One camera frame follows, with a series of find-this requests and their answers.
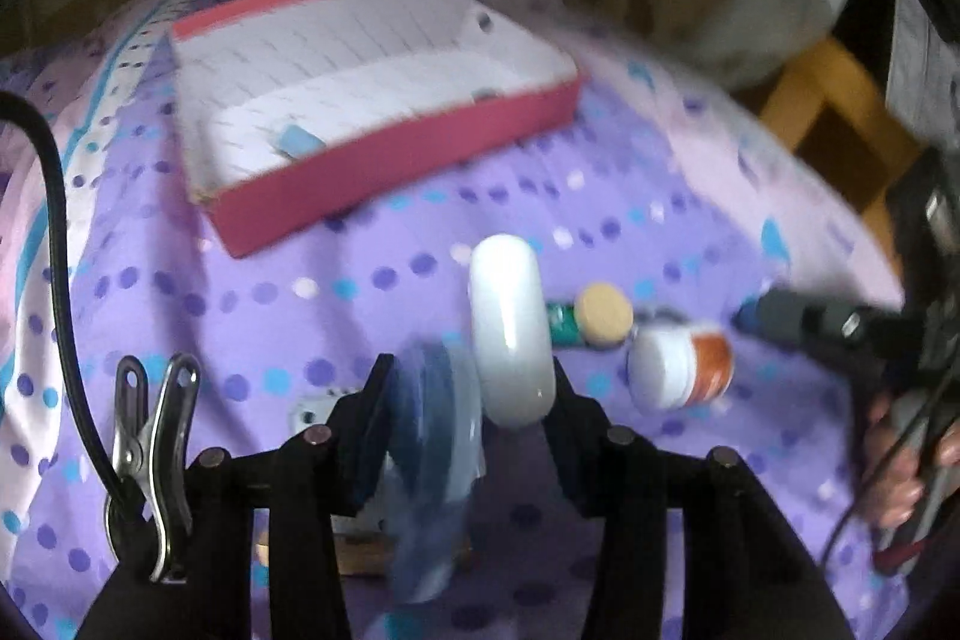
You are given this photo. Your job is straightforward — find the brown wooden piece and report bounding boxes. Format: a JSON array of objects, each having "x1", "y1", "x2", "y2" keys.
[{"x1": 336, "y1": 533, "x2": 397, "y2": 576}]

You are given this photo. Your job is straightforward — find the purple dotted bedsheet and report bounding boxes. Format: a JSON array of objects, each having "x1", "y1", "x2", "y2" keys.
[{"x1": 0, "y1": 0, "x2": 912, "y2": 640}]

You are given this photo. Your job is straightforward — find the beige round cap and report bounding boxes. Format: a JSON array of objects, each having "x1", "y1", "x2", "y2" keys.
[{"x1": 574, "y1": 282, "x2": 635, "y2": 351}]

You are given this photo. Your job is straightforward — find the wooden chair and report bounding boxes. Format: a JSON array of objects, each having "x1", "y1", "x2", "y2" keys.
[{"x1": 757, "y1": 36, "x2": 929, "y2": 223}]

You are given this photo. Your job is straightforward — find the metal spring clip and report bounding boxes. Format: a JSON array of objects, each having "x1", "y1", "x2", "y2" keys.
[{"x1": 105, "y1": 353, "x2": 203, "y2": 585}]

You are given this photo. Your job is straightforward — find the white jar with orange label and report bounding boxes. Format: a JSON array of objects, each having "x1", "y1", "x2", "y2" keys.
[{"x1": 626, "y1": 321, "x2": 734, "y2": 414}]

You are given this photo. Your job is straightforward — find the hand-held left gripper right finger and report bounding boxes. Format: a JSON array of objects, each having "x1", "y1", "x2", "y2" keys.
[{"x1": 541, "y1": 374, "x2": 856, "y2": 640}]

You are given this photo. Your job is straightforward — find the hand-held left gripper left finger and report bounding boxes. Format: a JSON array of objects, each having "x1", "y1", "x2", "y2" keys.
[{"x1": 75, "y1": 353, "x2": 397, "y2": 640}]

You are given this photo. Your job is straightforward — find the white oval case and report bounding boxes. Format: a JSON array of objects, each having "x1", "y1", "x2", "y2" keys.
[{"x1": 467, "y1": 233, "x2": 557, "y2": 432}]

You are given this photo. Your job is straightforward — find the translucent blue round case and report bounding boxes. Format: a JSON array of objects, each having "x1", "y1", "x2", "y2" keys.
[{"x1": 386, "y1": 340, "x2": 485, "y2": 605}]

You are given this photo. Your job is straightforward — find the black cable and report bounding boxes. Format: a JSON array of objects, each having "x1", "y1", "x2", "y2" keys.
[{"x1": 0, "y1": 91, "x2": 130, "y2": 515}]

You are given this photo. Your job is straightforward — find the person's right hand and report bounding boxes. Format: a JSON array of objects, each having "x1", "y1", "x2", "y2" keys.
[{"x1": 862, "y1": 396, "x2": 925, "y2": 530}]

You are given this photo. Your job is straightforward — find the light blue eraser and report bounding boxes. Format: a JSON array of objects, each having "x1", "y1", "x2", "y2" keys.
[{"x1": 276, "y1": 122, "x2": 325, "y2": 158}]

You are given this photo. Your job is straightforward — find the pink cardboard box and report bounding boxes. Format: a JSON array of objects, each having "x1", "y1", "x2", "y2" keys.
[{"x1": 166, "y1": 0, "x2": 587, "y2": 260}]

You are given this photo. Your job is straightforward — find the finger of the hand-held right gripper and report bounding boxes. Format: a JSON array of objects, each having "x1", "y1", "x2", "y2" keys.
[{"x1": 737, "y1": 287, "x2": 902, "y2": 361}]

